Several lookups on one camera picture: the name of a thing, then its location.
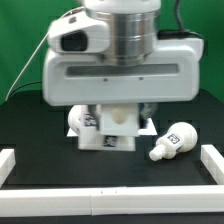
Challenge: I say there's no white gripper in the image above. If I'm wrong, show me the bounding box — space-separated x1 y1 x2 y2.
43 13 204 106

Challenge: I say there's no white lamp base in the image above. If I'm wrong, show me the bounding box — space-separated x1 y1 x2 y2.
78 103 139 151

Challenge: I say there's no white lamp bulb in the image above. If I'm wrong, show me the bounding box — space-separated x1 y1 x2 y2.
149 122 198 161

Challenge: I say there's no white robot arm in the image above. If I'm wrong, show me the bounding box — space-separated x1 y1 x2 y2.
43 0 203 106

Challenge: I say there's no white lamp shade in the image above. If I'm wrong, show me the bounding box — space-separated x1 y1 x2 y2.
68 105 99 134

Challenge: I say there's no white marker sheet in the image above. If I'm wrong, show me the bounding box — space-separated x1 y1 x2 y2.
67 118 157 137

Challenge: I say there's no white left border block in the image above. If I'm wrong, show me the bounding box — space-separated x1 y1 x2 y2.
0 149 16 188

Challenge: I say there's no white border block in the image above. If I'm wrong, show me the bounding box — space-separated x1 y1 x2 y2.
200 145 224 185
0 149 16 188

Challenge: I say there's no white right border block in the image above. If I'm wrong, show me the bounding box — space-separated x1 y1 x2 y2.
200 145 224 185

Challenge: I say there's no black cable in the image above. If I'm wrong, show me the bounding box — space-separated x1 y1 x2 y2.
6 81 44 101

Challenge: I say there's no white camera cable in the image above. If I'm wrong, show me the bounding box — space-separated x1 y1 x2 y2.
4 6 84 103

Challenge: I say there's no white front border rail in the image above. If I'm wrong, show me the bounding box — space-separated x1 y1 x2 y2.
0 185 224 217

